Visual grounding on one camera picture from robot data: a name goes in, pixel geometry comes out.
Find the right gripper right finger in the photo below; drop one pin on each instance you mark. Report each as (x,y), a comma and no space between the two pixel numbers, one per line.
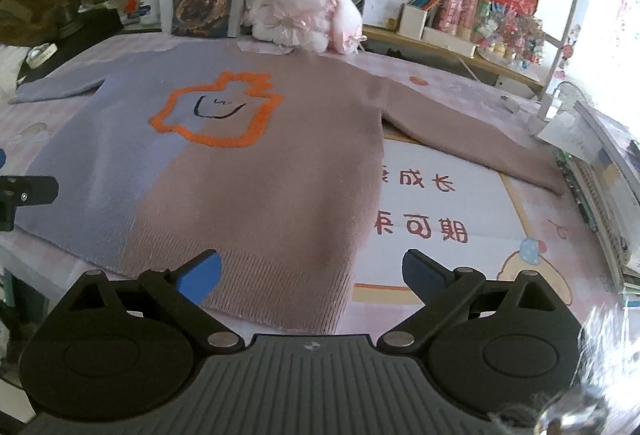
(446,296)

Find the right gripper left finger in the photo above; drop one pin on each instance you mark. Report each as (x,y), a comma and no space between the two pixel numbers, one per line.
(177,295)

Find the purple and brown sweater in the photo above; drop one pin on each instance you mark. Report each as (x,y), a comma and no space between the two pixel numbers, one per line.
(275,161)

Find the pink checkered cartoon table mat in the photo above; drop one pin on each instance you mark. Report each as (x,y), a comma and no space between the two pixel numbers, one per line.
(458,212)

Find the white small storage box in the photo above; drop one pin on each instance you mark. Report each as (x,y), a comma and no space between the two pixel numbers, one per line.
(382,13)

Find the pink white plush bunny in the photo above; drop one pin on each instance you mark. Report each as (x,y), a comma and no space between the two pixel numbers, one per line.
(313,25)

